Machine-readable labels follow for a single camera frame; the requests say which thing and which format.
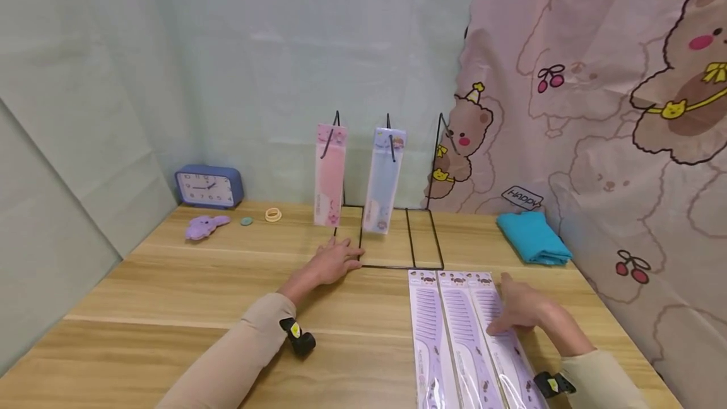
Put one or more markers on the person's left hand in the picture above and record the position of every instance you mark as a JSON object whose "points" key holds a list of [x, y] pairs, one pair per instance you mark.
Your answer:
{"points": [[326, 267]]}

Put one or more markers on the folded teal cloth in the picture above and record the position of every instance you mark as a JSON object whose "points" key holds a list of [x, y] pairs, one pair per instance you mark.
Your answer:
{"points": [[534, 238]]}

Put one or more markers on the person's left forearm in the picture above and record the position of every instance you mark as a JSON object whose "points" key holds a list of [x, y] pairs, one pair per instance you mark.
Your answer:
{"points": [[238, 352]]}

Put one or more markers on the black wrist band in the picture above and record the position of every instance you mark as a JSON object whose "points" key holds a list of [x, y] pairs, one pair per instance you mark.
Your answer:
{"points": [[299, 336], [552, 385]]}

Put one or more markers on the person's right forearm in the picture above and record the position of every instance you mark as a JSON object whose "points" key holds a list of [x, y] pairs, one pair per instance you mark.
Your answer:
{"points": [[596, 377]]}

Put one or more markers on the blue comb packet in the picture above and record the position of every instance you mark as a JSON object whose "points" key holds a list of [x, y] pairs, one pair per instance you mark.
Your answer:
{"points": [[383, 182]]}

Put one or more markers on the person's left fingers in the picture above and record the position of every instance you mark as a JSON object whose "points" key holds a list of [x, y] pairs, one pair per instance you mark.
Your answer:
{"points": [[346, 254]]}

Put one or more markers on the blue alarm clock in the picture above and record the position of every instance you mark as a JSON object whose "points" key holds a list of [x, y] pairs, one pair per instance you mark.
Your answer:
{"points": [[208, 187]]}

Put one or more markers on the person's right hand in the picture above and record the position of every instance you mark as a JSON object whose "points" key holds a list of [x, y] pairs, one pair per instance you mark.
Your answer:
{"points": [[525, 308]]}

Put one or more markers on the purple comb packet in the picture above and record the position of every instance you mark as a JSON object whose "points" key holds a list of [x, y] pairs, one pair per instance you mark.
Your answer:
{"points": [[463, 339], [515, 361], [426, 333]]}

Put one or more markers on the pink comb packet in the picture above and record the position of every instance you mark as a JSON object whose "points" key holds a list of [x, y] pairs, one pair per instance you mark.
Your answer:
{"points": [[329, 175]]}

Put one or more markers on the purple plush bunny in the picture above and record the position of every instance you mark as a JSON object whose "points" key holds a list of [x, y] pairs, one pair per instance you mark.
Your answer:
{"points": [[203, 227]]}

